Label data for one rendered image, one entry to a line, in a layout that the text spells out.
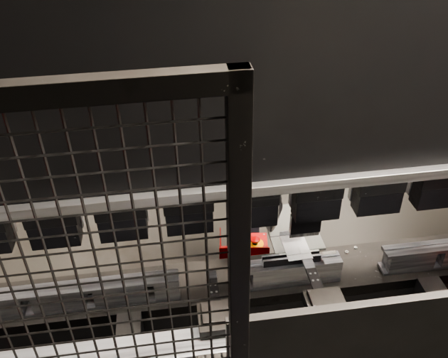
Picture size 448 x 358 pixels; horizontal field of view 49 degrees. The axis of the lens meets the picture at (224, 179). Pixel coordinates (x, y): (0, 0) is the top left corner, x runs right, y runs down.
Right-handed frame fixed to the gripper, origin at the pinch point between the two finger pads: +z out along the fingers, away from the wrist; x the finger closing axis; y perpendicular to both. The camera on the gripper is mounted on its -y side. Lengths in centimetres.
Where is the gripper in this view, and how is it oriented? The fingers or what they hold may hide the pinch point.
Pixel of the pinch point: (270, 228)
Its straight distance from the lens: 174.2
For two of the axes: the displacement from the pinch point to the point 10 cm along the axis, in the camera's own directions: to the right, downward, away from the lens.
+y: -0.1, -0.3, -10.0
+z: 0.4, 10.0, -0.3
